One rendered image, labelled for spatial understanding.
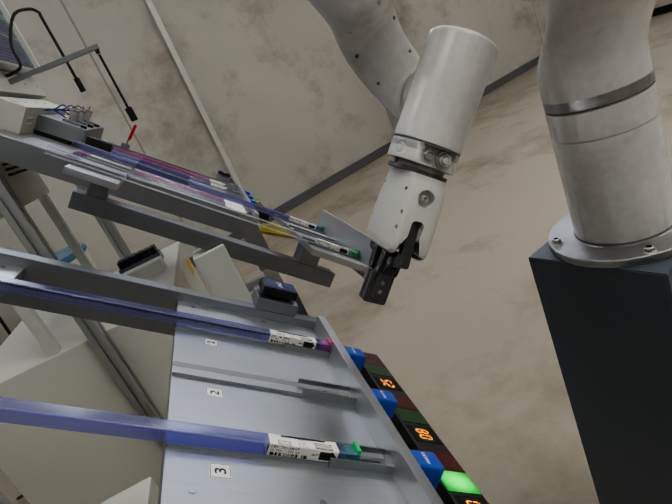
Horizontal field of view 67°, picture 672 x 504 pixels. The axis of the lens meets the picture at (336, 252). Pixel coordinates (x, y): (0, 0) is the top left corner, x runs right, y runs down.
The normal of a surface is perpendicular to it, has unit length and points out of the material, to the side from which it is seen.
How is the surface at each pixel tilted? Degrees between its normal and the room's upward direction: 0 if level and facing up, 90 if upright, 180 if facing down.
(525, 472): 0
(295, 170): 90
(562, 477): 0
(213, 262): 90
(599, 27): 121
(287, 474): 42
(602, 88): 91
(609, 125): 90
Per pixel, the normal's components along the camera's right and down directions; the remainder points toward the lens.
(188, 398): 0.31, -0.94
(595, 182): -0.62, 0.51
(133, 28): 0.54, 0.10
